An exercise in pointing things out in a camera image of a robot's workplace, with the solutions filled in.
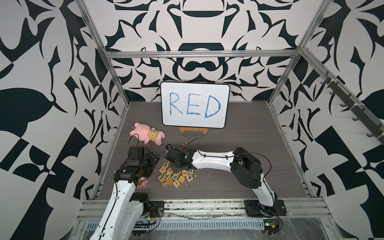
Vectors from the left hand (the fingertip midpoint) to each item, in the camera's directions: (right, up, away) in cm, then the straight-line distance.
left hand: (156, 156), depth 81 cm
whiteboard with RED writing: (+21, +29, +13) cm, 38 cm away
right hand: (+9, -4, +7) cm, 12 cm away
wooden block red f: (+15, -10, +2) cm, 18 cm away
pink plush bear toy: (-10, +11, +13) cm, 19 cm away
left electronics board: (-5, -31, -9) cm, 32 cm away
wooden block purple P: (+18, -11, 0) cm, 21 cm away
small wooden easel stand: (+20, +13, +18) cm, 30 cm away
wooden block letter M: (+18, -9, +3) cm, 20 cm away
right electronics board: (+56, -30, -10) cm, 65 cm away
